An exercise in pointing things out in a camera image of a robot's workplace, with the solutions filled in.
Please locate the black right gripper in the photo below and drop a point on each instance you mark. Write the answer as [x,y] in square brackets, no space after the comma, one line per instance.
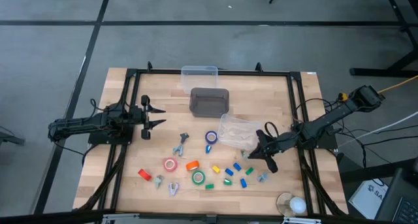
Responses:
[271,147]

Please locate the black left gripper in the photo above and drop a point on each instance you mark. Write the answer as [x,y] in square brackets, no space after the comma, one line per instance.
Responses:
[145,118]

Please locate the pale grey staple remover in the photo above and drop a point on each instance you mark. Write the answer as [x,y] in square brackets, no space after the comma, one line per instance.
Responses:
[244,153]

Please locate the small green stapler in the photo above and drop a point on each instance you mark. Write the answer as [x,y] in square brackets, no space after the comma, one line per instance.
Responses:
[249,171]
[227,182]
[209,186]

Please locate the small blue stapler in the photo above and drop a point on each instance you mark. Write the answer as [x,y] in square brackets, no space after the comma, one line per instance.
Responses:
[208,149]
[229,172]
[237,166]
[243,183]

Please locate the clear plastic bag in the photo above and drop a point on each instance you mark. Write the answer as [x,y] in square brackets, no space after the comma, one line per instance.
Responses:
[236,131]

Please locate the dark grey staple remover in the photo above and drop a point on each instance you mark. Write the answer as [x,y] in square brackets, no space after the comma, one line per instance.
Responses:
[184,136]

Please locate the small yellow stapler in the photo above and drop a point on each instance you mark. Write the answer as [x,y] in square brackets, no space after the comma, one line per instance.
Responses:
[216,169]

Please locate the blue tape roll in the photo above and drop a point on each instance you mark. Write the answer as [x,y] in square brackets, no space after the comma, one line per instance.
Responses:
[206,137]

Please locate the orange tape roll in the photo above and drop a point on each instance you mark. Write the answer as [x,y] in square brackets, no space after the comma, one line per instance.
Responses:
[192,166]

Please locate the brass lamp with white bulb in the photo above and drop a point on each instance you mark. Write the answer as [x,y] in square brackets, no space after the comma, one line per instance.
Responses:
[297,205]

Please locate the green tape roll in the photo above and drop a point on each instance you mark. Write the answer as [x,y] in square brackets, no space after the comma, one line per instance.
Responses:
[193,177]

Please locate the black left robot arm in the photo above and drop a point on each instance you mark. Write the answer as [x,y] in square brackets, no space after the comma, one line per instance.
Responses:
[81,122]

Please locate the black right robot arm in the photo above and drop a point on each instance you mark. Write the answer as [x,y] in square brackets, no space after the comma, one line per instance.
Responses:
[330,118]

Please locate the pink tape roll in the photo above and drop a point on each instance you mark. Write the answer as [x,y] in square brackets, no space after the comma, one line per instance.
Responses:
[165,164]

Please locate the pale green staple remover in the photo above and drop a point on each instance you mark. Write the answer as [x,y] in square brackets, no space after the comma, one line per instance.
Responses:
[158,181]

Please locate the lavender staple remover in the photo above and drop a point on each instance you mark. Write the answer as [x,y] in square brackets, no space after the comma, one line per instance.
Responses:
[173,185]

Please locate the smoky grey plastic bin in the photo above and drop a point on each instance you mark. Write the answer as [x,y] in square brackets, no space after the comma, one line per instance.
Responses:
[209,103]

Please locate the red block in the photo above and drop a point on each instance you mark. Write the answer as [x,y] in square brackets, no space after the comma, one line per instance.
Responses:
[144,175]

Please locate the clear plastic bin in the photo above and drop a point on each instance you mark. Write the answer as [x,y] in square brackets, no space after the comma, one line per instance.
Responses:
[199,77]

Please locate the black desk foot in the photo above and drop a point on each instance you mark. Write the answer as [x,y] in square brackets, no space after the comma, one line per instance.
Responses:
[369,173]

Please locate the white printed box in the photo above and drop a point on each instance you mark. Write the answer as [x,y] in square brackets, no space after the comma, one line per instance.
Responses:
[365,198]

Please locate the black desk base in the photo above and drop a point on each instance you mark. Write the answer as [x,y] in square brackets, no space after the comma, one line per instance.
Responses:
[375,72]

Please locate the grey chair base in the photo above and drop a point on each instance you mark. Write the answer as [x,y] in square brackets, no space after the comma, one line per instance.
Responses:
[11,139]

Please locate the black laptop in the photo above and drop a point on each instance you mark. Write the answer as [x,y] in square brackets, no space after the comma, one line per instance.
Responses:
[401,201]

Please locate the silver metal bracket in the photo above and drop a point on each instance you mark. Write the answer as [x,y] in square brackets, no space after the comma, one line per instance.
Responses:
[302,221]

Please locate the black aluminium table frame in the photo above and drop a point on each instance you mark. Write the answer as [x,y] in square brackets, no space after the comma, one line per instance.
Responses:
[245,72]

